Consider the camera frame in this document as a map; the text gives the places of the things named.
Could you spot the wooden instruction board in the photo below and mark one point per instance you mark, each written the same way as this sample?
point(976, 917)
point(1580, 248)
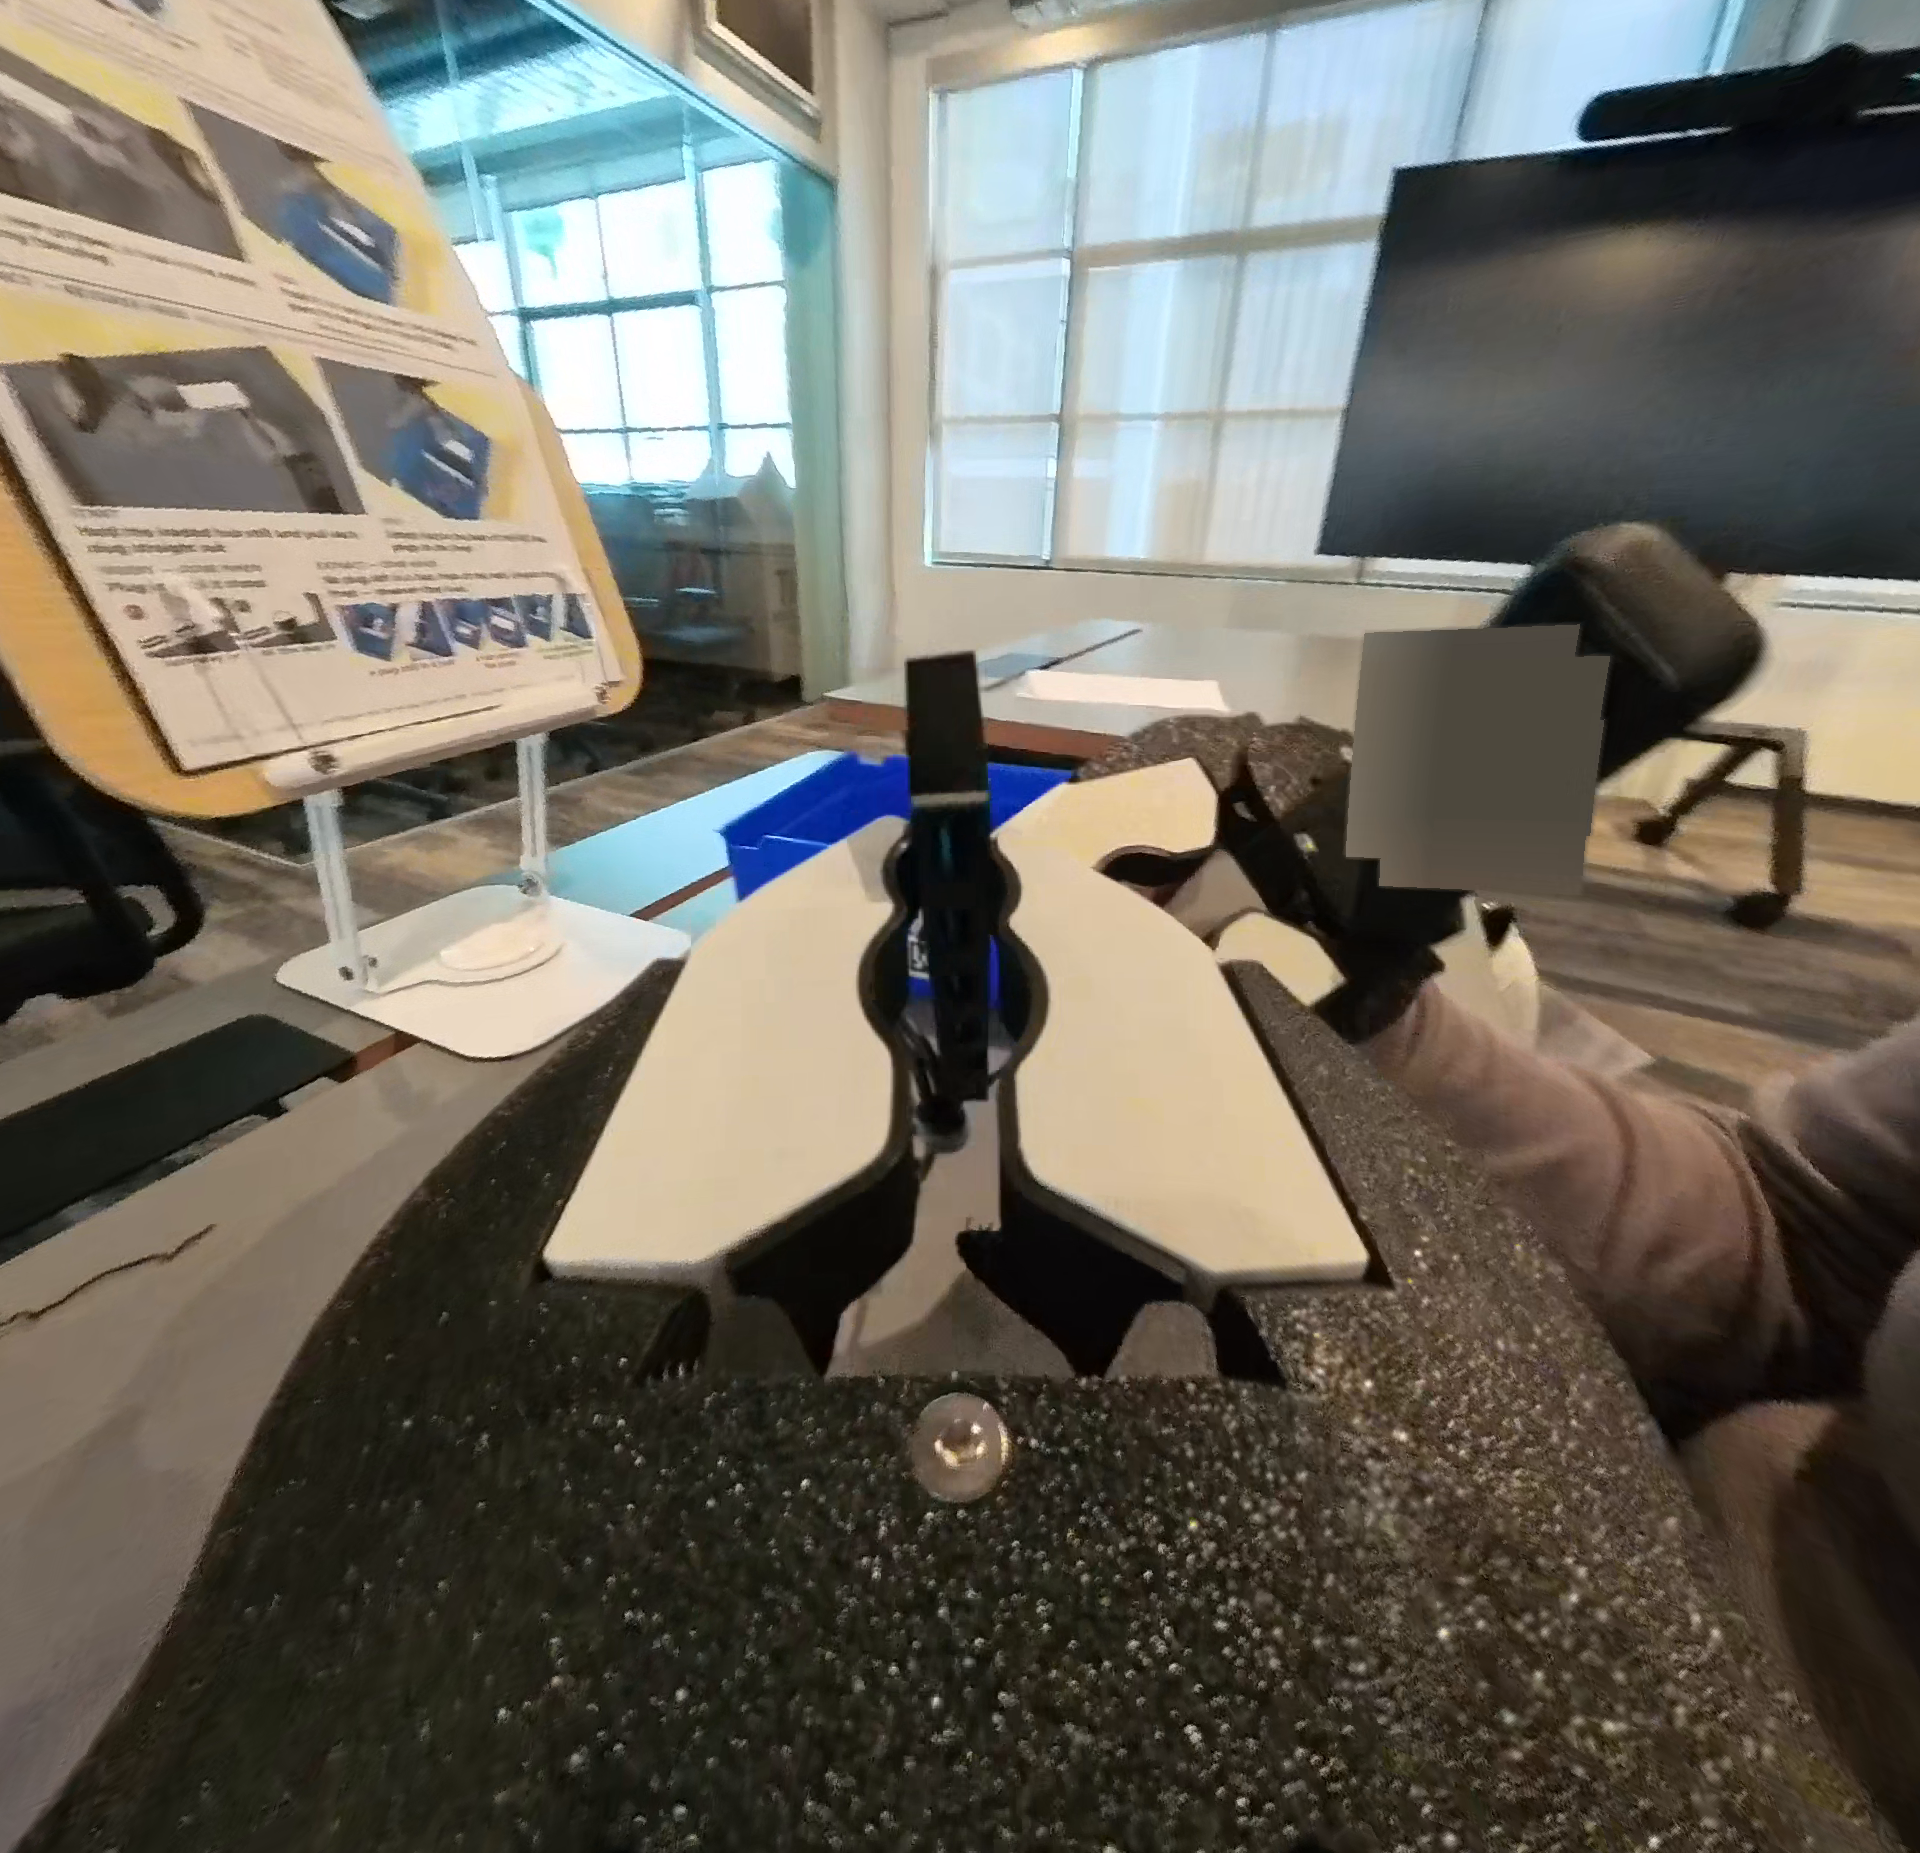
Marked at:
point(226, 457)

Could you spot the black webcam bar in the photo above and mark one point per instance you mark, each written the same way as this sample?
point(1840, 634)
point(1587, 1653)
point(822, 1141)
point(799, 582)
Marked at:
point(1724, 92)

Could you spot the black usb hub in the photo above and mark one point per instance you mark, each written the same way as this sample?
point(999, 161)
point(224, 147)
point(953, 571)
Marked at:
point(945, 743)

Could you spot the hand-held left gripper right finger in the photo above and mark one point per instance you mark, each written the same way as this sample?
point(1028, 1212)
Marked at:
point(1185, 1118)

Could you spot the white board stand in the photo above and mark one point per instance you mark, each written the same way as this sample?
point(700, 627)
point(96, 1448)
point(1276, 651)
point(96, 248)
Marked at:
point(601, 968)

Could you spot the blue plastic bin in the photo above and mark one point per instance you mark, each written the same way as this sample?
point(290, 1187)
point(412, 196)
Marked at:
point(810, 820)

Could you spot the person's clothed body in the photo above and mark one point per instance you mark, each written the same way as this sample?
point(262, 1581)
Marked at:
point(1830, 1613)

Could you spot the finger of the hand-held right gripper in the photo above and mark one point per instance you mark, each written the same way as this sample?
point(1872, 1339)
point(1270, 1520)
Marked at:
point(1154, 803)
point(1267, 953)

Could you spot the black office chair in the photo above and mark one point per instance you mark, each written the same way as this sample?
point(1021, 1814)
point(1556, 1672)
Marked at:
point(1636, 608)
point(91, 864)

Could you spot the grey meeting table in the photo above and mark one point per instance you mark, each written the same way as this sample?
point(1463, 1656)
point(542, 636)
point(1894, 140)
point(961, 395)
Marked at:
point(930, 682)

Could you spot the large black monitor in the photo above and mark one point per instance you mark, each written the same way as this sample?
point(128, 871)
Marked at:
point(1620, 353)

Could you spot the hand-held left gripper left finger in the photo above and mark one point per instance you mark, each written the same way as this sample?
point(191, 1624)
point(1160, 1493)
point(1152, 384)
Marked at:
point(751, 1103)

